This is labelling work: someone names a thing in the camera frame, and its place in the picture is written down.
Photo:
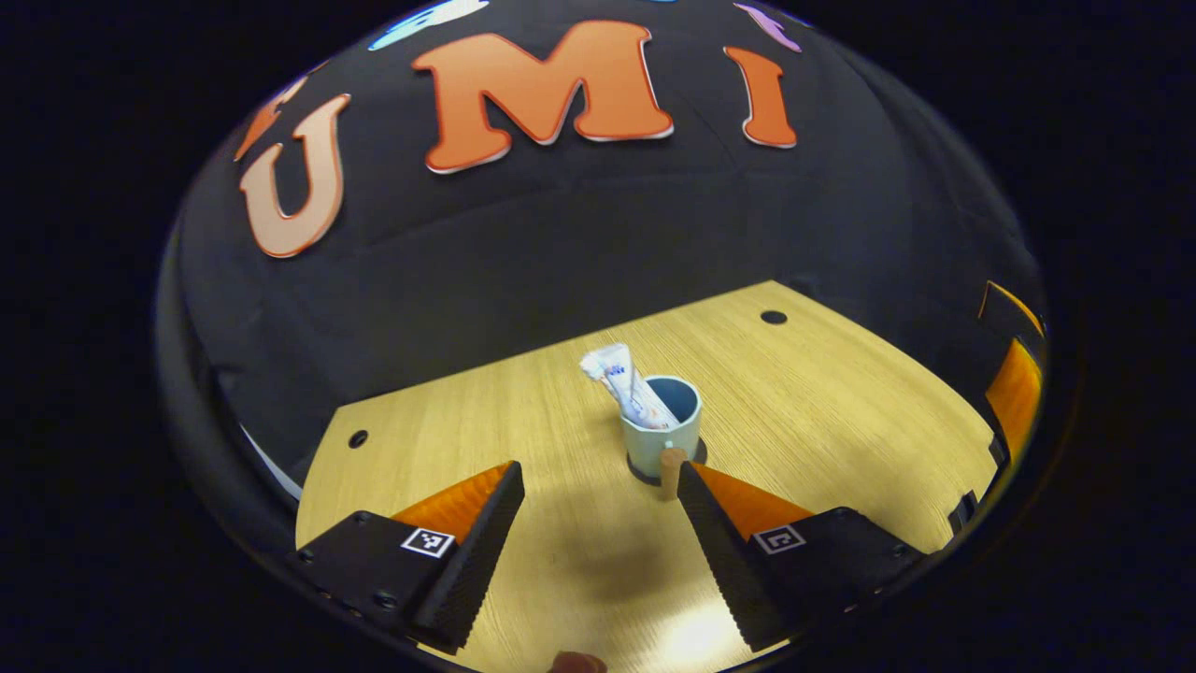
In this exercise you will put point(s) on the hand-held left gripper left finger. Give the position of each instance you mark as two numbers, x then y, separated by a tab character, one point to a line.
481	551

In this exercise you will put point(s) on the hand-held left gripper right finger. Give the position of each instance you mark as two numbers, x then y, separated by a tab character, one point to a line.
719	551

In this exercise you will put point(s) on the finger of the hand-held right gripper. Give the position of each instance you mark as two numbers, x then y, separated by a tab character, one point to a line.
1017	397
1004	308

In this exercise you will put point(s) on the dark brown round coaster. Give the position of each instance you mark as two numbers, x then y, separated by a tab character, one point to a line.
639	477

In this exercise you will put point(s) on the white toothpaste tube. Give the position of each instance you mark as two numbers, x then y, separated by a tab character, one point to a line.
645	402

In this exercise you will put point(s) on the wooden desktop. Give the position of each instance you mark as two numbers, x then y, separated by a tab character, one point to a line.
523	421

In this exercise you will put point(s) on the black backdrop cloth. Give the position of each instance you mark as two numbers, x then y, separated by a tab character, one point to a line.
561	243

